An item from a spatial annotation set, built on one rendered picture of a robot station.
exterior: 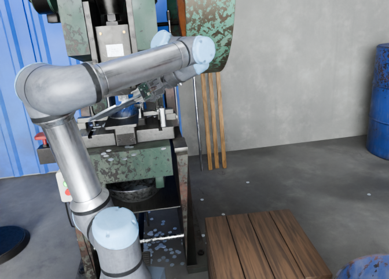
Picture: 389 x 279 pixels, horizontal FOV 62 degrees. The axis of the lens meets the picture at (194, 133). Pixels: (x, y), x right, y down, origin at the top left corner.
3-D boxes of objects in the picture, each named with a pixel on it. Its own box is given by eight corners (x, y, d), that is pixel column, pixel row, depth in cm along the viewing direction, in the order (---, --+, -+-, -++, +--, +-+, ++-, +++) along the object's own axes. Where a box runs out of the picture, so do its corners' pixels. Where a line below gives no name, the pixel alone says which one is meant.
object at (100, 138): (175, 138, 154) (173, 126, 152) (77, 149, 149) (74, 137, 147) (170, 121, 182) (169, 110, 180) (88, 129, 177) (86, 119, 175)
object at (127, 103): (151, 95, 153) (151, 94, 152) (154, 88, 124) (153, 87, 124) (94, 122, 149) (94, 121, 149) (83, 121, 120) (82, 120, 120)
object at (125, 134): (142, 153, 138) (138, 123, 133) (108, 157, 136) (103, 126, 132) (142, 134, 161) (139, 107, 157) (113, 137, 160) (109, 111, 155)
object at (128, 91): (143, 98, 153) (142, 87, 151) (101, 102, 151) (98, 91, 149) (144, 92, 168) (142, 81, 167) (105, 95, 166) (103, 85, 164)
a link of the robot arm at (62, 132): (96, 257, 93) (14, 73, 70) (77, 234, 104) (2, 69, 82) (132, 234, 99) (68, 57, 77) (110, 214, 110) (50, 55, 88)
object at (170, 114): (178, 118, 163) (175, 98, 160) (144, 122, 162) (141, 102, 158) (176, 116, 169) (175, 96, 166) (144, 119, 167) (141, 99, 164)
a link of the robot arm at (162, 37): (176, 26, 93) (201, 48, 100) (155, 28, 102) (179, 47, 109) (164, 50, 92) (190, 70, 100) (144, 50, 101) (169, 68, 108)
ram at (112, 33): (136, 89, 146) (128, 19, 137) (102, 92, 145) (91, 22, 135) (138, 83, 163) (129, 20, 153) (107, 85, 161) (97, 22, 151)
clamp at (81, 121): (109, 126, 160) (106, 105, 156) (74, 129, 158) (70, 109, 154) (110, 123, 165) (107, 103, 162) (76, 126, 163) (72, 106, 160)
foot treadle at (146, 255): (151, 278, 143) (150, 268, 141) (128, 281, 142) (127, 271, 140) (150, 207, 198) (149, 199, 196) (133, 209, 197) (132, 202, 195)
